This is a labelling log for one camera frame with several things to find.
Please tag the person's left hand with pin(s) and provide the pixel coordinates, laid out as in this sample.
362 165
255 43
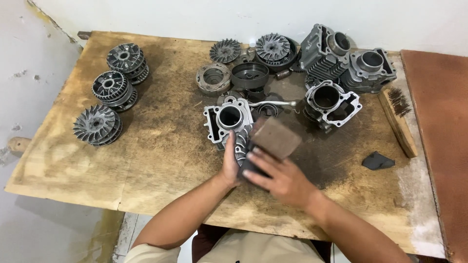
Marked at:
230 164

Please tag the person's right hand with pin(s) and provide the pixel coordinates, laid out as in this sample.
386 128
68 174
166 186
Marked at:
285 182

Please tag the finned metal pulley face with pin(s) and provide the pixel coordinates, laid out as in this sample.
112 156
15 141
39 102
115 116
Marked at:
242 146
140 75
124 56
94 123
225 51
111 137
272 47
126 102
109 84

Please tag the brown sanding block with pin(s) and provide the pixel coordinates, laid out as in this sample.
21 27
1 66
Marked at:
275 137

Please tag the silver engine cylinder block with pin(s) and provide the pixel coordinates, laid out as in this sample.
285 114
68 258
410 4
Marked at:
323 51
227 118
369 69
331 104

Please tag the round grey metal hub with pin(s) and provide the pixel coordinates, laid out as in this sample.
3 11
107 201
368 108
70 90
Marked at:
230 96

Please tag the person's beige clothing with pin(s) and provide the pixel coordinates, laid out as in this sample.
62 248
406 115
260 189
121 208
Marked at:
256 248

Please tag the silver metal lever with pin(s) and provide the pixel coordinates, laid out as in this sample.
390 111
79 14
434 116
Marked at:
272 103

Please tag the round clutch shoe assembly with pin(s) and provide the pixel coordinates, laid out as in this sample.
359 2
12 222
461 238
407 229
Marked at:
213 77

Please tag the dark clutch bell housing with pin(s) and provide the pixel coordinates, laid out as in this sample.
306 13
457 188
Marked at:
285 64
249 75

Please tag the dark sandpaper piece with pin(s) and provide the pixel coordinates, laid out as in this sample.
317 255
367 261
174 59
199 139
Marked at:
377 160

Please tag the small metal bushing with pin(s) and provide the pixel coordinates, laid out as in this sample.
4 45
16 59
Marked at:
282 74

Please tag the small grey metal fitting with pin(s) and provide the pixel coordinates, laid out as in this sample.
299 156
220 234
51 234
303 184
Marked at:
247 54

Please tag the dark toothed gear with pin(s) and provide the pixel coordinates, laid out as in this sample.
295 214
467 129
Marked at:
298 65

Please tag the brown board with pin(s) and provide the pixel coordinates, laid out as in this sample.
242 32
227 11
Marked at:
438 146

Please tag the wooden table beam end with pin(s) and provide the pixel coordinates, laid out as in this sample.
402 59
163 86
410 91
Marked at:
84 35
18 144

